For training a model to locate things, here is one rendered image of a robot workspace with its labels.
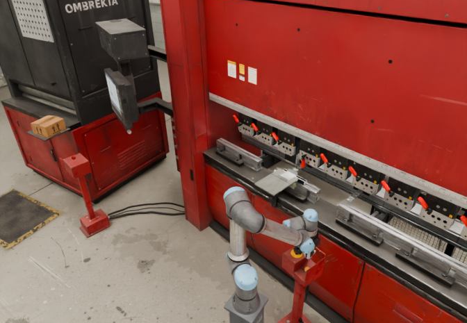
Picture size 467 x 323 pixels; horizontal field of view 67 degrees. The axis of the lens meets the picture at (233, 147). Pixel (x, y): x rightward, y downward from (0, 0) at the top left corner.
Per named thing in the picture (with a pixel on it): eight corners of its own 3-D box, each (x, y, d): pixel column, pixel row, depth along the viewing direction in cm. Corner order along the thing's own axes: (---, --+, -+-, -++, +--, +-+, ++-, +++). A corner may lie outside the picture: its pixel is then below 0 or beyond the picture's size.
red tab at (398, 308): (392, 312, 210) (395, 304, 206) (393, 309, 211) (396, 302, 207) (418, 329, 200) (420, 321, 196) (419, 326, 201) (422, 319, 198)
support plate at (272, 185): (254, 184, 248) (254, 183, 247) (279, 169, 263) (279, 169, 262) (273, 196, 236) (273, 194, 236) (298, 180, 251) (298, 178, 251)
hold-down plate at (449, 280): (395, 256, 204) (395, 253, 203) (399, 251, 207) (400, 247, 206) (450, 288, 185) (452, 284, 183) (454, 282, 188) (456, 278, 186)
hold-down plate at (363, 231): (335, 222, 230) (336, 218, 228) (340, 218, 233) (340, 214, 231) (378, 246, 211) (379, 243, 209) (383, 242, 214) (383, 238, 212)
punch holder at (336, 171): (323, 171, 227) (326, 149, 219) (331, 167, 232) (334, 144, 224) (344, 181, 217) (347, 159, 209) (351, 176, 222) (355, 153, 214)
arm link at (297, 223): (289, 231, 183) (308, 226, 185) (281, 217, 193) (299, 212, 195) (290, 242, 187) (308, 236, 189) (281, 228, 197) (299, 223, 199)
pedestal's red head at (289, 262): (281, 267, 227) (283, 246, 217) (299, 255, 235) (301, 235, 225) (304, 287, 213) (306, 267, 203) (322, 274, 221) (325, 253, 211)
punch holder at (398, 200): (382, 200, 201) (388, 176, 193) (390, 194, 206) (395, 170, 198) (408, 212, 192) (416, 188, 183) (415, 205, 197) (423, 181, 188)
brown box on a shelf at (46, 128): (26, 133, 326) (21, 121, 320) (52, 122, 344) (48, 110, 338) (44, 141, 311) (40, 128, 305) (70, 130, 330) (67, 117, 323)
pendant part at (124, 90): (112, 109, 304) (103, 68, 286) (126, 106, 309) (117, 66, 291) (126, 129, 270) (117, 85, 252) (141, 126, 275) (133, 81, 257)
